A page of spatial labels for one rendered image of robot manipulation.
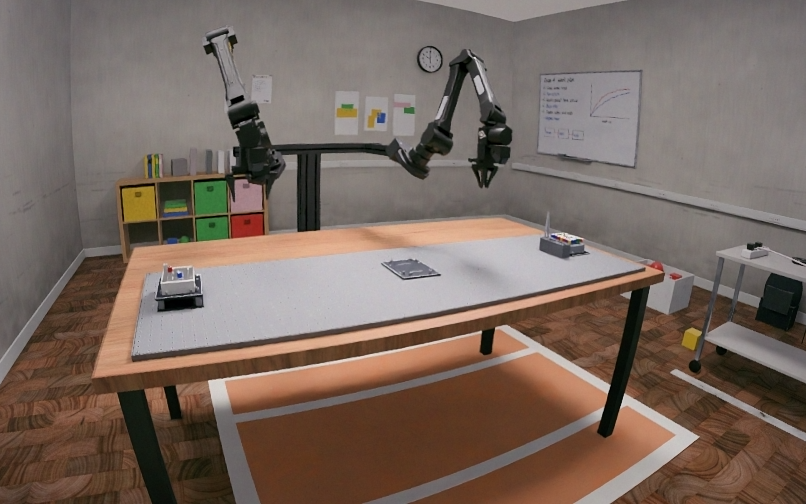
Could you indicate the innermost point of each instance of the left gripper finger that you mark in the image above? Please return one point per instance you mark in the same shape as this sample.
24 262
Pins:
481 178
493 172

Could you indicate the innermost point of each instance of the white tube rack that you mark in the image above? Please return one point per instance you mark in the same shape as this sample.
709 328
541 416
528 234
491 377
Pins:
175 286

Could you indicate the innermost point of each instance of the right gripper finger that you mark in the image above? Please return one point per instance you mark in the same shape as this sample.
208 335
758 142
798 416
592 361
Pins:
270 179
232 182

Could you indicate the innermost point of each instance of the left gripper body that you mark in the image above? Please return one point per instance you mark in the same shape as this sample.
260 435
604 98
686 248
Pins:
483 163

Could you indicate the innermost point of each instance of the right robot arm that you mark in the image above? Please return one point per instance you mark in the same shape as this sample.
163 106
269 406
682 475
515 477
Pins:
249 135

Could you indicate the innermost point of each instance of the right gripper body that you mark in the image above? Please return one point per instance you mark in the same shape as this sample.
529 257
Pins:
245 170

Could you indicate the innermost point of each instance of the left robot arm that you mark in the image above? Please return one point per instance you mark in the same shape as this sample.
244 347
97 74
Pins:
496 133

